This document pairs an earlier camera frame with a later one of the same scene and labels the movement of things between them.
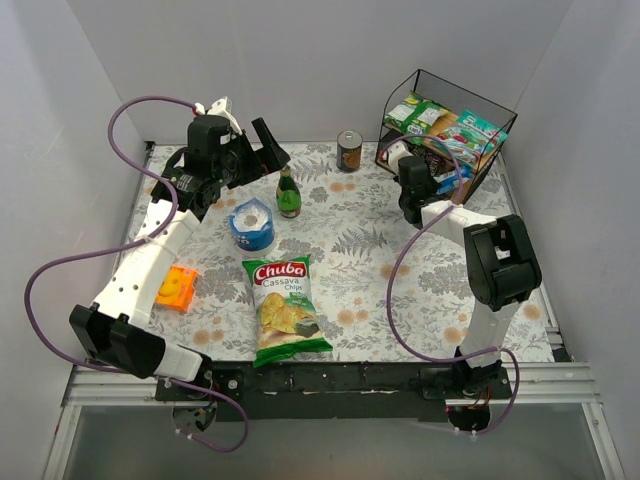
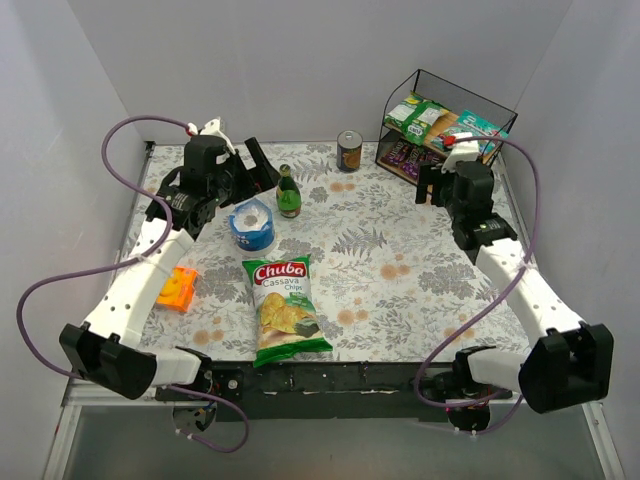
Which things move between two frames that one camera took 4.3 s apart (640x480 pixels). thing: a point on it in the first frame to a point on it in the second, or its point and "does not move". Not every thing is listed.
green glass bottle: (288, 196) does not move
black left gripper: (252, 157) to (245, 170)
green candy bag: (413, 116) does not move
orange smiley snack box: (176, 289) does not move
